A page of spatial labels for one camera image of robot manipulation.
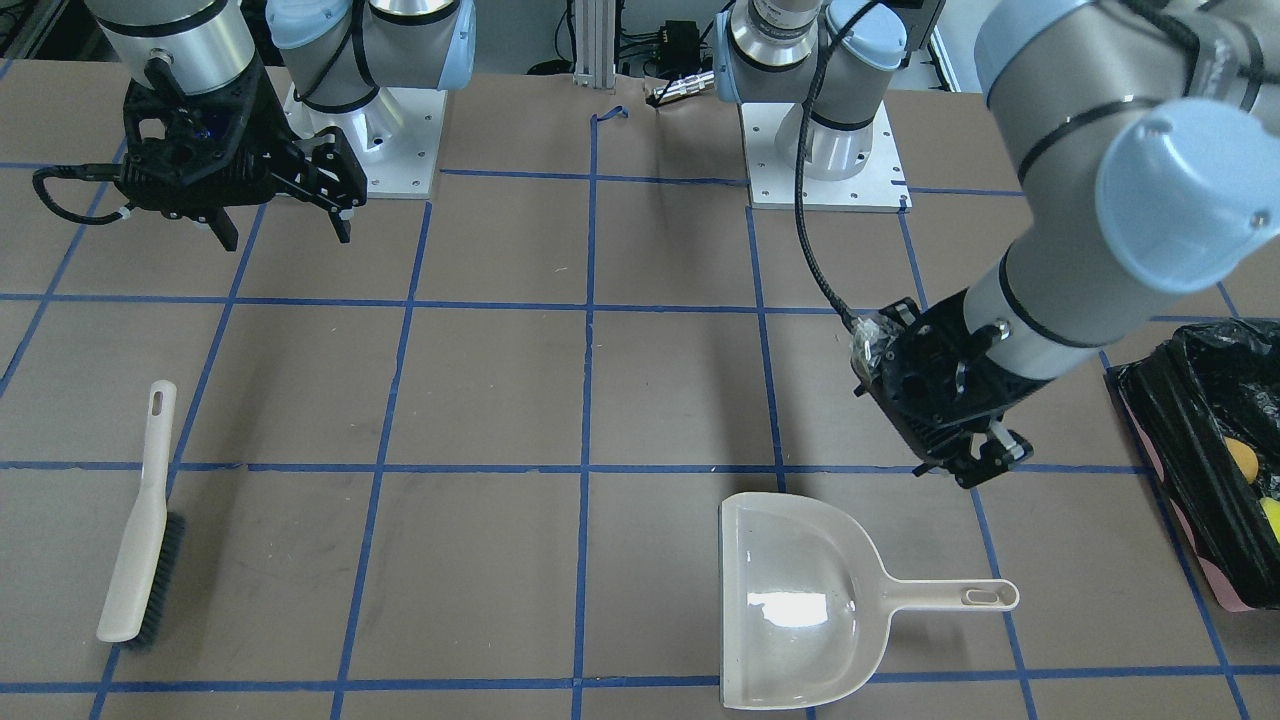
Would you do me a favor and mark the yellow green sponge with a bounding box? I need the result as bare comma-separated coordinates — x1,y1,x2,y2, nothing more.
1258,496,1280,542

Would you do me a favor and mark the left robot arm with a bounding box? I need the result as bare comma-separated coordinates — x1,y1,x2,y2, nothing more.
712,1,1277,488

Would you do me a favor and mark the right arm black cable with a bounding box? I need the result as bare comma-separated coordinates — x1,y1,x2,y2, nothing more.
32,165,131,225

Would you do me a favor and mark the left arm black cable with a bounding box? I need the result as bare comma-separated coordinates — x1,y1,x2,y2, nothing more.
794,0,891,325

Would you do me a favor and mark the brown toy potato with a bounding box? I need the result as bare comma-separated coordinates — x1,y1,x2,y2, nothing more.
1224,437,1260,484

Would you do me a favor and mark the white hand brush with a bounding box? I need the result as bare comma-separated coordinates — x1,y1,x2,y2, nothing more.
95,379,186,650

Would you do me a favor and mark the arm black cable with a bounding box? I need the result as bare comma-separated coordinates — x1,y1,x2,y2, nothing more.
794,0,891,325
32,165,131,225

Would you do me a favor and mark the aluminium frame post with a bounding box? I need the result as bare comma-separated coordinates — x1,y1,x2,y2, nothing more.
570,0,620,92

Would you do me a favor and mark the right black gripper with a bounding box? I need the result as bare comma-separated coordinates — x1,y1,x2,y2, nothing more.
114,65,369,252

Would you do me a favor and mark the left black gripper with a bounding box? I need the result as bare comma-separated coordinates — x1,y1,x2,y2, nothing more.
850,297,1034,489

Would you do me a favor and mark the beige plastic dustpan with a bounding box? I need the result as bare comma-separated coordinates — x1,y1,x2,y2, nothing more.
718,492,1021,711

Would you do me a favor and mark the black lined trash bin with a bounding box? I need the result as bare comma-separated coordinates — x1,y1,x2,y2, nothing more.
1107,318,1279,612

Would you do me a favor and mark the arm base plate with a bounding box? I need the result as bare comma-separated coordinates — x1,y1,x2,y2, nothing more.
284,87,451,200
739,102,913,213

